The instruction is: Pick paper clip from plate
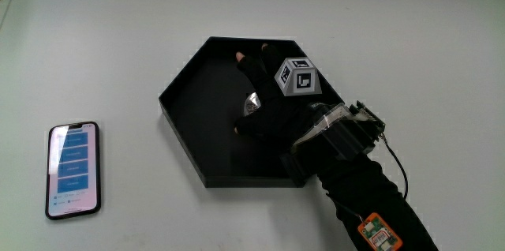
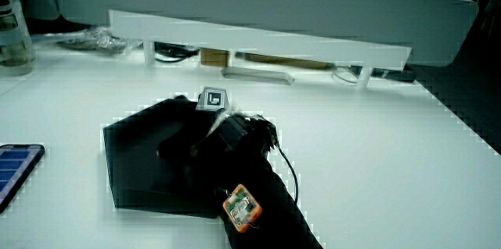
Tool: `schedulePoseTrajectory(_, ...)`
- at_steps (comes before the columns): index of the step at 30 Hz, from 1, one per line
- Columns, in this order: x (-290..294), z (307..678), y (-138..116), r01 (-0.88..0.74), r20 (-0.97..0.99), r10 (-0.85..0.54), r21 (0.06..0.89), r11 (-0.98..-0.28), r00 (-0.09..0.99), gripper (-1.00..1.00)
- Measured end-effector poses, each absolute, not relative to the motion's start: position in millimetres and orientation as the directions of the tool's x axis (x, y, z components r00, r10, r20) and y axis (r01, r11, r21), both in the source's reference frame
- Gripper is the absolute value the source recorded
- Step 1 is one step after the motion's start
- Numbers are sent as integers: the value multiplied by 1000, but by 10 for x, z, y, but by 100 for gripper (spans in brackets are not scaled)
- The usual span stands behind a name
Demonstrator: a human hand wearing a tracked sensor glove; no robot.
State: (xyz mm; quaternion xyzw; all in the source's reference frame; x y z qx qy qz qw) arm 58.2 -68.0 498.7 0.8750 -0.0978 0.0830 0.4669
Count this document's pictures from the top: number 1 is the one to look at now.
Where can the person's right hand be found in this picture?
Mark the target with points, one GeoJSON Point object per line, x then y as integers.
{"type": "Point", "coordinates": [284, 121]}

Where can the small silver foil object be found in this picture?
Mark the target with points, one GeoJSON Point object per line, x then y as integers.
{"type": "Point", "coordinates": [251, 105]}

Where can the black hexagonal plate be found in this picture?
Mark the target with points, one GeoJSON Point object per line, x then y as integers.
{"type": "Point", "coordinates": [205, 124]}

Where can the person's right forearm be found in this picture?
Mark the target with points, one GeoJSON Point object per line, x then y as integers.
{"type": "Point", "coordinates": [375, 203]}

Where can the orange sensor board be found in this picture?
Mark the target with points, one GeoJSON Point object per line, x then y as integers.
{"type": "Point", "coordinates": [379, 233]}

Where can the black smartphone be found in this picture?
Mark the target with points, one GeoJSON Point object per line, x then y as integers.
{"type": "Point", "coordinates": [73, 170]}

